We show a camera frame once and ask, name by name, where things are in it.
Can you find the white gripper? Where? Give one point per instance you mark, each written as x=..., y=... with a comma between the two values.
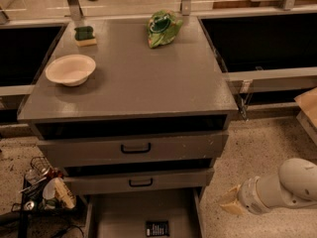
x=248, y=195

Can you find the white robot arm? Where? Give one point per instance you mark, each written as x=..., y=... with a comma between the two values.
x=292, y=186

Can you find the grey open bottom drawer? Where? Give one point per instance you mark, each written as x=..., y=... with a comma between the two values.
x=124, y=215

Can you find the grey drawer cabinet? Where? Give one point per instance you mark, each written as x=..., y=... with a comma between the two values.
x=136, y=91

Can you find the grey middle drawer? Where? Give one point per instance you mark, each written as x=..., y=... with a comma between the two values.
x=130, y=182

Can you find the grey top drawer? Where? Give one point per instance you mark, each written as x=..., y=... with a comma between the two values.
x=127, y=150

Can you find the brown cardboard box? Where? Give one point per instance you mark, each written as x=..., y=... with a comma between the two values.
x=307, y=102

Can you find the white cup in rack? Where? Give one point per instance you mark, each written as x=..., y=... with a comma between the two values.
x=49, y=191

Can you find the green chip bag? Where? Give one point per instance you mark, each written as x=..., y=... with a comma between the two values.
x=162, y=28

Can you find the white paper bowl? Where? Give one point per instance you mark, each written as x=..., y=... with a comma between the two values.
x=71, y=70

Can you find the green yellow sponge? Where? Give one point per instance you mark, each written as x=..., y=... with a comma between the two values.
x=84, y=36

